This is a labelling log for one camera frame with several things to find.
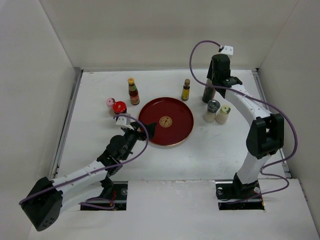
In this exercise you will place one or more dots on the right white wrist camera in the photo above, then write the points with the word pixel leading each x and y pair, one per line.
pixel 226 50

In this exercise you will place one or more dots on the red lid sauce jar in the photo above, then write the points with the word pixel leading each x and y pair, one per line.
pixel 119 107

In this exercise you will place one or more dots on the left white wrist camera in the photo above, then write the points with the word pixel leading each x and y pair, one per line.
pixel 123 121

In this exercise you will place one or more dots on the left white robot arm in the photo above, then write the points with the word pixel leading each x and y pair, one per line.
pixel 89 186

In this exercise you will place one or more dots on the tall dark soy bottle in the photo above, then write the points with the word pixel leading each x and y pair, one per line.
pixel 209 92

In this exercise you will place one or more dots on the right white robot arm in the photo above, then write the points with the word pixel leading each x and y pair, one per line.
pixel 265 136

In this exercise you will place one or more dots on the small yellow label bottle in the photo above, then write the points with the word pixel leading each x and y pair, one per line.
pixel 185 90

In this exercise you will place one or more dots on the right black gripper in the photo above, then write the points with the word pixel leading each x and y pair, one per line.
pixel 210 75

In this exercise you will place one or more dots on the grey lid pepper shaker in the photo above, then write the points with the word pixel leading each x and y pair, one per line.
pixel 212 107

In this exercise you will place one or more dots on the red round tray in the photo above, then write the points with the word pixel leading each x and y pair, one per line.
pixel 174 120

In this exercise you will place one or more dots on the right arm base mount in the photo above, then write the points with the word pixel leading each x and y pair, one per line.
pixel 233 196

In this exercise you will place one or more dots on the yellow cap sauce bottle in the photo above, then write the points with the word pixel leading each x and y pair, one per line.
pixel 133 92

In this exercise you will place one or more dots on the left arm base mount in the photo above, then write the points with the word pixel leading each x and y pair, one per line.
pixel 112 198

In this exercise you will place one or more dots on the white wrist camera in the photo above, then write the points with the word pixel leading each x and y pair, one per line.
pixel 123 121
pixel 226 50

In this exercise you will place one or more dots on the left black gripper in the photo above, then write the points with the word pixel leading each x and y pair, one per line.
pixel 135 125

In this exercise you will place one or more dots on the yellow lid spice shaker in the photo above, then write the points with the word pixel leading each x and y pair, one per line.
pixel 223 114

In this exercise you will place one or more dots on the pink lid spice shaker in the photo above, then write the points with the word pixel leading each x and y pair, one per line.
pixel 110 102

